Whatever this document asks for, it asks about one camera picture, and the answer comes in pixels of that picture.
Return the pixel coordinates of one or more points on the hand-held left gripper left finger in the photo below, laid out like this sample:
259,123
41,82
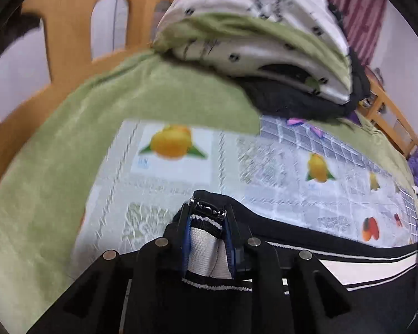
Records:
186,240

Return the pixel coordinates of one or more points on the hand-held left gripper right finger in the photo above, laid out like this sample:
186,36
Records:
232,248

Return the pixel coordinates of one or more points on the black pants with white stripes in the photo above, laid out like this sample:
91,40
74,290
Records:
379,295

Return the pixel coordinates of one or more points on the fruit print plastic mat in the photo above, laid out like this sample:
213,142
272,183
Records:
264,181

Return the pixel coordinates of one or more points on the green bed sheet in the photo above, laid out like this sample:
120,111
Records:
90,128

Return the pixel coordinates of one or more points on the black garment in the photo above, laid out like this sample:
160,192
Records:
282,101

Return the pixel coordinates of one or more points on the purple cloth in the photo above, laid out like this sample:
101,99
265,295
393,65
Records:
354,117

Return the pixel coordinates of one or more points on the folded white and green quilt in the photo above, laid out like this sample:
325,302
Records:
264,41

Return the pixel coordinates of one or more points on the wooden bed headboard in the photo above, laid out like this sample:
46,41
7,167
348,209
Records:
69,24

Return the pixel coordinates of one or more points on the pink striped curtain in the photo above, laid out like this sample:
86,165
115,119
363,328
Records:
355,7

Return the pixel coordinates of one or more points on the wooden bed side rail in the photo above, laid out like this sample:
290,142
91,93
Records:
400,135

